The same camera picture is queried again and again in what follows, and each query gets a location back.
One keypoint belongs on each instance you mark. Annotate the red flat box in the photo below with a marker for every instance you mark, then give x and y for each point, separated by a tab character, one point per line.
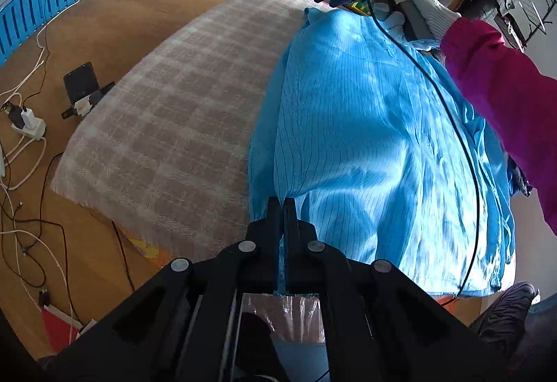
58	325

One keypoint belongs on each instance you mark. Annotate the black tablet stand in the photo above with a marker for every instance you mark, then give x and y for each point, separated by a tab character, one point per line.
80	81

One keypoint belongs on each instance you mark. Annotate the blue pinstriped work coat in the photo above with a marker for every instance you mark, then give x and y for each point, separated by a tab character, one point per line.
348	125

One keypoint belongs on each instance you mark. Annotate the white power strip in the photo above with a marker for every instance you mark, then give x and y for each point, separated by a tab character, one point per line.
32	127

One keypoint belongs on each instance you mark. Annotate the beige plaid blanket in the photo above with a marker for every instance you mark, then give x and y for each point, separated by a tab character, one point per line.
174	103

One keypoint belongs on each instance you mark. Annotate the person's right hand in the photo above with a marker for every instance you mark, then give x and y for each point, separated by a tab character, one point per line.
424	1

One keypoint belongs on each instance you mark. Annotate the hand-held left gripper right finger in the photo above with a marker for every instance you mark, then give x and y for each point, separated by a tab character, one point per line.
292	229

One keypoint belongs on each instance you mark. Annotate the person's striped trouser leg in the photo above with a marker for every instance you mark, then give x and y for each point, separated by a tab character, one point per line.
504	308

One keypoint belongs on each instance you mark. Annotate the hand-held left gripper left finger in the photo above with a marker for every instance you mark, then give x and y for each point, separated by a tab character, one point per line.
273	229

